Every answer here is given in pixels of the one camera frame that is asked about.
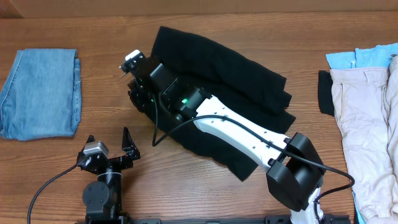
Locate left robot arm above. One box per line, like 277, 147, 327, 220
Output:
76, 128, 141, 223

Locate folded blue denim jeans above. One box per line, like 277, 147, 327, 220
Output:
1, 49, 82, 141

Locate beige pink trousers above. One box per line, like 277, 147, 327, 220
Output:
330, 57, 397, 223

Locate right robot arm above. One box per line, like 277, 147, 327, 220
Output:
120, 50, 325, 223

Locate black garment under pile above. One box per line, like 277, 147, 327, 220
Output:
318, 70, 335, 116

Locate black shorts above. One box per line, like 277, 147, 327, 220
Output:
139, 26, 295, 181

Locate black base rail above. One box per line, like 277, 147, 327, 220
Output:
74, 215, 352, 224

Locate light blue garment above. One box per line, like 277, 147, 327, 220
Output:
326, 43, 397, 70

